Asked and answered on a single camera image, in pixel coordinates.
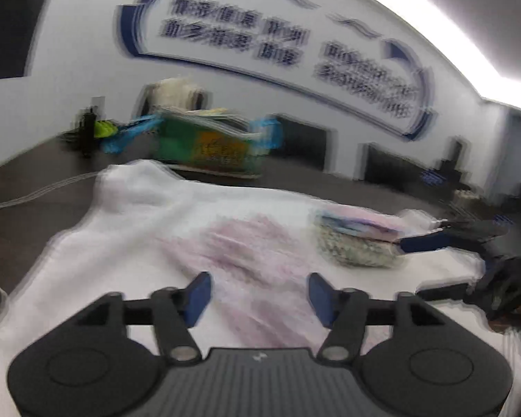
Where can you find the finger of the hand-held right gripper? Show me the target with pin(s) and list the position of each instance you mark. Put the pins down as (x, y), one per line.
(425, 243)
(449, 292)

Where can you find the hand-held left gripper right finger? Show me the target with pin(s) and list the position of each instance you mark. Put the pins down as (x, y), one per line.
(323, 299)

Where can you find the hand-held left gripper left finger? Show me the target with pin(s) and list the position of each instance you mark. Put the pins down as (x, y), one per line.
(197, 297)

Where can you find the pink floral garment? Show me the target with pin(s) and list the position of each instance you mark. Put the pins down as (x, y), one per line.
(260, 260)

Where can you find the folded cream teal-flowered garment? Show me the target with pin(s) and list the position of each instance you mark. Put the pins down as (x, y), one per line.
(356, 249)

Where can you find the folded pink purple garment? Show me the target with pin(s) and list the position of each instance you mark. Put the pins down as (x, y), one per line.
(364, 223)

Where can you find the blue name plate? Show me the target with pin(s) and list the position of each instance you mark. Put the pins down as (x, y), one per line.
(432, 178)

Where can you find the black office chair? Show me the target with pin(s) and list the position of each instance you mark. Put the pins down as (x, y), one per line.
(395, 167)
(301, 141)

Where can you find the white fluffy towel blanket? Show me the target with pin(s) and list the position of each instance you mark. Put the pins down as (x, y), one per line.
(126, 243)

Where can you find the yellow-green cloth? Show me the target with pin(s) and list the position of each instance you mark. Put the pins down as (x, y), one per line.
(105, 129)

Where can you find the black handheld radios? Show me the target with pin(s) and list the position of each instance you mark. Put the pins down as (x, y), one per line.
(87, 128)

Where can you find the cream cloth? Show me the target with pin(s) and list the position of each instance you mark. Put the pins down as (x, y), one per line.
(178, 93)

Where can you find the blue wall sign lettering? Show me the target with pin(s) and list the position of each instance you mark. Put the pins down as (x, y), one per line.
(243, 39)

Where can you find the black wall screen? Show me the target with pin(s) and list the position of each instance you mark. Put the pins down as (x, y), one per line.
(8, 17)

